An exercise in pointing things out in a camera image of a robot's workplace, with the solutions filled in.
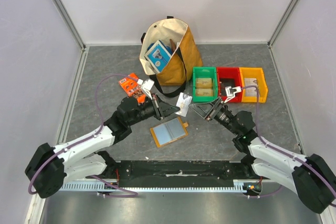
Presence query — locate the mustard leather card holder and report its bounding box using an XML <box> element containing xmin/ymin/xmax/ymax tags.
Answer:
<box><xmin>150</xmin><ymin>117</ymin><xmax>188</xmax><ymax>148</ymax></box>

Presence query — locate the silver VIP card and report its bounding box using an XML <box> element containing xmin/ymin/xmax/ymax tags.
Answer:
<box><xmin>175</xmin><ymin>92</ymin><xmax>192</xmax><ymax>117</ymax></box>

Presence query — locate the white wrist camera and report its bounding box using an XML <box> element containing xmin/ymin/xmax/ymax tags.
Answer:
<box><xmin>224</xmin><ymin>86</ymin><xmax>242</xmax><ymax>103</ymax></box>
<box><xmin>137</xmin><ymin>79</ymin><xmax>154</xmax><ymax>100</ymax></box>

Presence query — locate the left aluminium frame post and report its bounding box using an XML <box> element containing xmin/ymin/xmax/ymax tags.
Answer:
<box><xmin>52</xmin><ymin>0</ymin><xmax>86</xmax><ymax>50</ymax></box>

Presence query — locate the yellow plastic bin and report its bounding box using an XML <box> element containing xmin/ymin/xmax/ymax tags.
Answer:
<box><xmin>239</xmin><ymin>67</ymin><xmax>268</xmax><ymax>103</ymax></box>

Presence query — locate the aluminium corner frame post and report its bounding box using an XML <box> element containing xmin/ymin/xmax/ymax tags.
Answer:
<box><xmin>267</xmin><ymin>0</ymin><xmax>316</xmax><ymax>49</ymax></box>

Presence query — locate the grey slotted cable duct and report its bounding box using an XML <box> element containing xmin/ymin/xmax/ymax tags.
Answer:
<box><xmin>60</xmin><ymin>177</ymin><xmax>252</xmax><ymax>193</ymax></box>

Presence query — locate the orange screw assortment box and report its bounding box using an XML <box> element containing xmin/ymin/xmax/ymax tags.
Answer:
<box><xmin>118</xmin><ymin>78</ymin><xmax>146</xmax><ymax>104</ymax></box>

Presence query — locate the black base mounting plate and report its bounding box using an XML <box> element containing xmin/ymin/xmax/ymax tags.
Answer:
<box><xmin>99</xmin><ymin>161</ymin><xmax>260</xmax><ymax>182</ymax></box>

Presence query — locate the red plastic bin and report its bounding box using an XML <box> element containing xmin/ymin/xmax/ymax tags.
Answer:
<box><xmin>216</xmin><ymin>67</ymin><xmax>243</xmax><ymax>101</ymax></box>

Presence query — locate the gold VIP card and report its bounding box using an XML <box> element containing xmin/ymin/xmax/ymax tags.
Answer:
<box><xmin>195</xmin><ymin>88</ymin><xmax>213</xmax><ymax>97</ymax></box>

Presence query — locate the green plastic bin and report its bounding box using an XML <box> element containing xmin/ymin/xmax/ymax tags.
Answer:
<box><xmin>192</xmin><ymin>67</ymin><xmax>218</xmax><ymax>103</ymax></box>

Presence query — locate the black VIP card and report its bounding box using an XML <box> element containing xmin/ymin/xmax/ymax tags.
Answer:
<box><xmin>219</xmin><ymin>78</ymin><xmax>236</xmax><ymax>97</ymax></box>

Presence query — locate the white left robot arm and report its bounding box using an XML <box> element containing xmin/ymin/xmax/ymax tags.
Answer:
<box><xmin>25</xmin><ymin>94</ymin><xmax>180</xmax><ymax>198</ymax></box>

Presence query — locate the silver card in yellow bin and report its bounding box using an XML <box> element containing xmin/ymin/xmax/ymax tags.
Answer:
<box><xmin>244</xmin><ymin>78</ymin><xmax>258</xmax><ymax>87</ymax></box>

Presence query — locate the blue razor package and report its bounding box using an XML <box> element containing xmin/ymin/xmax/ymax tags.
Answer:
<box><xmin>144</xmin><ymin>40</ymin><xmax>173</xmax><ymax>73</ymax></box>

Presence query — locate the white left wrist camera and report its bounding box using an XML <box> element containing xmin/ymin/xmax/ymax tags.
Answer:
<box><xmin>137</xmin><ymin>79</ymin><xmax>154</xmax><ymax>100</ymax></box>

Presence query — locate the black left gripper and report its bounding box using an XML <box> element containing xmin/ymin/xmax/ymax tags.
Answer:
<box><xmin>128</xmin><ymin>92</ymin><xmax>180</xmax><ymax>126</ymax></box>

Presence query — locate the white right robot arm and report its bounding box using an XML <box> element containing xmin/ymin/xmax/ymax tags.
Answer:
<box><xmin>189</xmin><ymin>98</ymin><xmax>335</xmax><ymax>214</ymax></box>

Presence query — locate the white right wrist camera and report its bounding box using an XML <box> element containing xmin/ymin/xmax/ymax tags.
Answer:
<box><xmin>224</xmin><ymin>86</ymin><xmax>242</xmax><ymax>103</ymax></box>

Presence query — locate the tan canvas tote bag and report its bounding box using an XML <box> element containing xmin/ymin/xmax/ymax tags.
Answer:
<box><xmin>139</xmin><ymin>16</ymin><xmax>203</xmax><ymax>98</ymax></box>

